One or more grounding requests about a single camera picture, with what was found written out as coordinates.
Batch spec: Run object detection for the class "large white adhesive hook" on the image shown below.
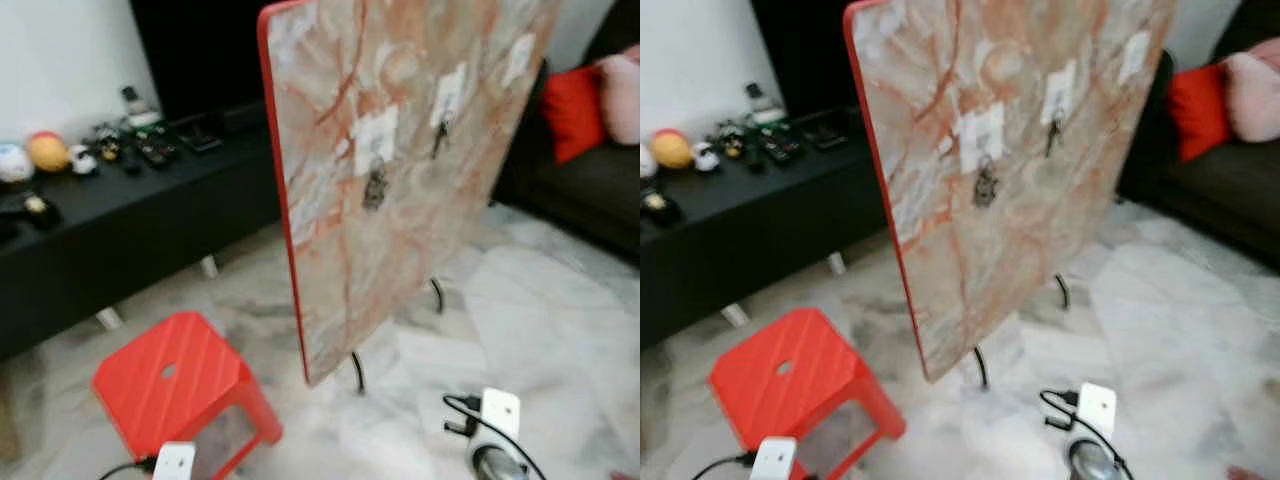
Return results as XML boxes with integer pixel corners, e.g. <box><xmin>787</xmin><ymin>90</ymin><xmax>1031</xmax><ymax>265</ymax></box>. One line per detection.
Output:
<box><xmin>352</xmin><ymin>104</ymin><xmax>400</xmax><ymax>179</ymax></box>
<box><xmin>955</xmin><ymin>102</ymin><xmax>1005</xmax><ymax>176</ymax></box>

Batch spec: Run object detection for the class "black tape dispenser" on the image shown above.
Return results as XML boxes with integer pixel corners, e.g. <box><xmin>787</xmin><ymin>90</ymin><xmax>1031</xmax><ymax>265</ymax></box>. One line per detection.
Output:
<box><xmin>643</xmin><ymin>188</ymin><xmax>683</xmax><ymax>227</ymax></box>
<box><xmin>22</xmin><ymin>192</ymin><xmax>63</xmax><ymax>230</ymax></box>

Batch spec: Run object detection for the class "black sofa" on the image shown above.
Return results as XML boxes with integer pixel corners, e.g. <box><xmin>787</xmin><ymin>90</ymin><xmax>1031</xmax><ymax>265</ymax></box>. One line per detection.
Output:
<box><xmin>1115</xmin><ymin>0</ymin><xmax>1280</xmax><ymax>271</ymax></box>
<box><xmin>488</xmin><ymin>0</ymin><xmax>641</xmax><ymax>269</ymax></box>

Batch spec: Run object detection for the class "black tv console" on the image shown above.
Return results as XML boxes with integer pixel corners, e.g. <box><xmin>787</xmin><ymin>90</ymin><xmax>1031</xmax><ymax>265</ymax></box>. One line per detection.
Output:
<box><xmin>0</xmin><ymin>100</ymin><xmax>296</xmax><ymax>363</ymax></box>
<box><xmin>640</xmin><ymin>105</ymin><xmax>906</xmax><ymax>351</ymax></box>

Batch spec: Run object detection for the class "black yellow toy figure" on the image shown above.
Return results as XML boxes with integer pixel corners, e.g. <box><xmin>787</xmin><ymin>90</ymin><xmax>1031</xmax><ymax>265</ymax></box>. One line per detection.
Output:
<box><xmin>715</xmin><ymin>120</ymin><xmax>749</xmax><ymax>161</ymax></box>
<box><xmin>92</xmin><ymin>122</ymin><xmax>125</xmax><ymax>164</ymax></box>

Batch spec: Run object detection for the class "pink cushion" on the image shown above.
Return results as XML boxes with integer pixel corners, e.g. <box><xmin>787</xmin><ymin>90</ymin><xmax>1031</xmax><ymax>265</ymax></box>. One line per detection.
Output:
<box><xmin>1222</xmin><ymin>38</ymin><xmax>1280</xmax><ymax>144</ymax></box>
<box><xmin>597</xmin><ymin>44</ymin><xmax>641</xmax><ymax>147</ymax></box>

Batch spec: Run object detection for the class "black flat electronic device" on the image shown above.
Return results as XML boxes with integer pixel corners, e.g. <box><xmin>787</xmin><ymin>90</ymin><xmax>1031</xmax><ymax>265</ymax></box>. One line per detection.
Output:
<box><xmin>170</xmin><ymin>112</ymin><xmax>226</xmax><ymax>155</ymax></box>
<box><xmin>795</xmin><ymin>108</ymin><xmax>851</xmax><ymax>151</ymax></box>

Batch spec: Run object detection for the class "red plastic stool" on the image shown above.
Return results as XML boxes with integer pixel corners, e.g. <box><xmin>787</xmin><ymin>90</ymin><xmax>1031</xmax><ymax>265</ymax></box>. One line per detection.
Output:
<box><xmin>91</xmin><ymin>311</ymin><xmax>284</xmax><ymax>480</ymax></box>
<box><xmin>708</xmin><ymin>307</ymin><xmax>907</xmax><ymax>480</ymax></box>

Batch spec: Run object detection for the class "marble folding table red rim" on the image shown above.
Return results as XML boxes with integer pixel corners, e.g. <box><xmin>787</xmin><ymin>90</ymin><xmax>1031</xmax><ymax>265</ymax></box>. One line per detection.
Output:
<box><xmin>843</xmin><ymin>0</ymin><xmax>1179</xmax><ymax>391</ymax></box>
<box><xmin>257</xmin><ymin>0</ymin><xmax>563</xmax><ymax>394</ymax></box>

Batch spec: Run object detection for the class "dark key bunch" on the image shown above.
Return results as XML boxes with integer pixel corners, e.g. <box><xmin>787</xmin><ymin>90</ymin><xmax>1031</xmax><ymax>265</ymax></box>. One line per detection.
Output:
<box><xmin>972</xmin><ymin>155</ymin><xmax>1001</xmax><ymax>209</ymax></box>
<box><xmin>361</xmin><ymin>157</ymin><xmax>390</xmax><ymax>212</ymax></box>

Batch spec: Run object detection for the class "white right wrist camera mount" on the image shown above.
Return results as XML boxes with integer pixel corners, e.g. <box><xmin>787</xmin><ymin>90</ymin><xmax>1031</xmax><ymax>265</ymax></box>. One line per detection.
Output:
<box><xmin>1075</xmin><ymin>382</ymin><xmax>1118</xmax><ymax>438</ymax></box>
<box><xmin>479</xmin><ymin>387</ymin><xmax>522</xmax><ymax>441</ymax></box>

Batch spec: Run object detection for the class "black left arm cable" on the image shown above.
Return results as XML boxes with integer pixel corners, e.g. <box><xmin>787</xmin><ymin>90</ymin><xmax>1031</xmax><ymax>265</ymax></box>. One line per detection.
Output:
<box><xmin>690</xmin><ymin>452</ymin><xmax>753</xmax><ymax>480</ymax></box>
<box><xmin>97</xmin><ymin>456</ymin><xmax>157</xmax><ymax>480</ymax></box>

